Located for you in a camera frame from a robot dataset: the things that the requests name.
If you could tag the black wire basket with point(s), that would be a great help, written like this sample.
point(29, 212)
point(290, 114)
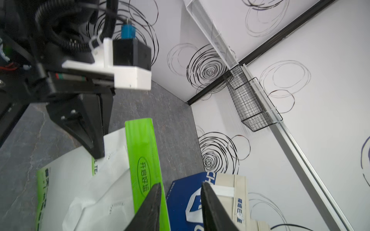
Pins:
point(256, 111)

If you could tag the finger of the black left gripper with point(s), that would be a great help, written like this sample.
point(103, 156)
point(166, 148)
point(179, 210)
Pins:
point(86, 117)

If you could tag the black corner frame post left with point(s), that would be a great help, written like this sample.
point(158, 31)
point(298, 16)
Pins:
point(281, 35)

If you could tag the green white bag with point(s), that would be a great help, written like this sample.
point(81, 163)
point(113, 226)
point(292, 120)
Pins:
point(77, 192)

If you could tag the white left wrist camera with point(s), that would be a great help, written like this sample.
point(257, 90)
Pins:
point(127, 60)

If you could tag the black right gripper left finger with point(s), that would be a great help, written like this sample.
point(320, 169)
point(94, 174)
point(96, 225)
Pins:
point(148, 216)

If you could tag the white wire shelf basket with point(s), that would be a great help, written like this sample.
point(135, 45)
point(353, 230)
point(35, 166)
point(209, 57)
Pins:
point(200, 15)

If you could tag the blue beige bag first row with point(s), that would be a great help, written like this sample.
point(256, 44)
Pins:
point(185, 208)

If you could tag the aluminium wall rail back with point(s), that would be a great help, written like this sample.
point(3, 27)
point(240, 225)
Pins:
point(330, 211)

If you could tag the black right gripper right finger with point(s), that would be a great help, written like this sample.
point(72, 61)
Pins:
point(215, 217)

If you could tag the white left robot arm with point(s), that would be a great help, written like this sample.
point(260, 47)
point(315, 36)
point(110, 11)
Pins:
point(38, 37)

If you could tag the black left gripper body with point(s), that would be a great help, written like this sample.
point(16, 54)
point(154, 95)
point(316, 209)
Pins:
point(59, 84)

